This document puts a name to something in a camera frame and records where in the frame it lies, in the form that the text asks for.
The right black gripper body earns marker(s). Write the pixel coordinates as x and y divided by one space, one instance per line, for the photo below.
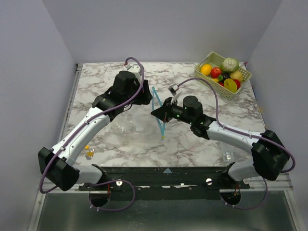
167 111

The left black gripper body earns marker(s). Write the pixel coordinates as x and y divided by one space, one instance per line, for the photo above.
142 99

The clear zip top bag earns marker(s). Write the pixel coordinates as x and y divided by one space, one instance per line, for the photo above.
138 126

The yellow red mango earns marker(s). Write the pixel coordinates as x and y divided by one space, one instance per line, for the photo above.
231 85

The green white cabbage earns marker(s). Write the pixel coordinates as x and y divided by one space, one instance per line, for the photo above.
230 65

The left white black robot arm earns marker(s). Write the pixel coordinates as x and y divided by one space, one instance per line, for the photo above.
57 163

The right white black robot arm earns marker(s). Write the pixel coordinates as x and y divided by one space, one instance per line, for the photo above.
268 157

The yellow lemon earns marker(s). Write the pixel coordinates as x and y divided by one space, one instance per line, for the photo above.
206 69

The red apple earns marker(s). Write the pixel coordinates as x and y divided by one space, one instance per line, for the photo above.
215 72

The red pomegranate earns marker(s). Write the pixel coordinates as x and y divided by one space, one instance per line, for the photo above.
238 84

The clear plastic box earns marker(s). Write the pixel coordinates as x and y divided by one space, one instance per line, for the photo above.
230 153

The green plastic basket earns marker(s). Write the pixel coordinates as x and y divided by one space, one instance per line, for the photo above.
215 60

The beige pear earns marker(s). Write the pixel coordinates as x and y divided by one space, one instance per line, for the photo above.
237 75

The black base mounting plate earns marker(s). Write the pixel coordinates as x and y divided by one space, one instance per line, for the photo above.
163 183

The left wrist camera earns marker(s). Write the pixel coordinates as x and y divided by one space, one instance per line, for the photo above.
135 69

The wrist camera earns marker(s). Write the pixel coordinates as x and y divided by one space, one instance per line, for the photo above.
175 91
135 69

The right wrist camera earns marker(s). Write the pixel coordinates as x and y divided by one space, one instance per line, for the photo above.
175 91

